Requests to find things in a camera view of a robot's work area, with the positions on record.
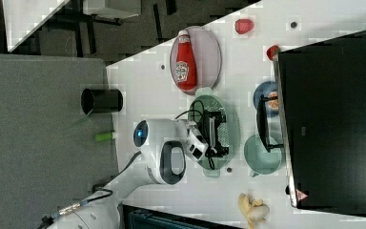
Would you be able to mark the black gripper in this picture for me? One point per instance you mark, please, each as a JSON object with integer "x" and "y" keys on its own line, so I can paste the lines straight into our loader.
{"x": 211, "y": 121}

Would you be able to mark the green plastic strainer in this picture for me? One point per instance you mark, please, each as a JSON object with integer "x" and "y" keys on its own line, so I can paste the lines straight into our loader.
{"x": 205, "y": 100}

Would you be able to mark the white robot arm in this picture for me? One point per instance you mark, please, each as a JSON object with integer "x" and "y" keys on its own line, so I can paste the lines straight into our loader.
{"x": 163, "y": 145}

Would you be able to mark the red plush ketchup bottle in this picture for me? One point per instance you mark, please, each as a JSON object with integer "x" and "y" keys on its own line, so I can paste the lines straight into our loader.
{"x": 185, "y": 63}

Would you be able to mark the toy orange slice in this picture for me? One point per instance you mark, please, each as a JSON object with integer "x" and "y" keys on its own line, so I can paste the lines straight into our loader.
{"x": 273, "y": 102}

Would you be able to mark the blue small bowl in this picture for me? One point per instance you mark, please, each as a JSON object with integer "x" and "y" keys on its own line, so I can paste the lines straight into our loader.
{"x": 264, "y": 89}

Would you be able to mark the grey round plate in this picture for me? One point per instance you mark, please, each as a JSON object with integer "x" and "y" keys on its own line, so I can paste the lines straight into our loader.
{"x": 207, "y": 56}

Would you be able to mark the red toy tomato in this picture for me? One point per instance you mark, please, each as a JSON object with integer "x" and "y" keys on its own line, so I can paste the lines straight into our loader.
{"x": 272, "y": 51}

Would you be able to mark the toy strawberry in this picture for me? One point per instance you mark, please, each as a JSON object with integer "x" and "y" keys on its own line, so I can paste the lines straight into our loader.
{"x": 243, "y": 26}

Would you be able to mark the toy peeled banana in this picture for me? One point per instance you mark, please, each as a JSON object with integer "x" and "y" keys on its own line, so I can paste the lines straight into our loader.
{"x": 252, "y": 210}

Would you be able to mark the black utensil holder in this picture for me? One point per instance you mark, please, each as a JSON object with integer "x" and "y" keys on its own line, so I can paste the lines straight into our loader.
{"x": 101, "y": 101}

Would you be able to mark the green toy object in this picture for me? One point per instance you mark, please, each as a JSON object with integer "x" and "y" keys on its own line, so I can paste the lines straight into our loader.
{"x": 105, "y": 136}

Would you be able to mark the silver toaster oven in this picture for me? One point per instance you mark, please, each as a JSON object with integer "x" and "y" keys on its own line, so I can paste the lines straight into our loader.
{"x": 321, "y": 96}

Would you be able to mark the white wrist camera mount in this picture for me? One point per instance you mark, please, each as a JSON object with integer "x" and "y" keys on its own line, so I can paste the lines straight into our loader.
{"x": 196, "y": 146}

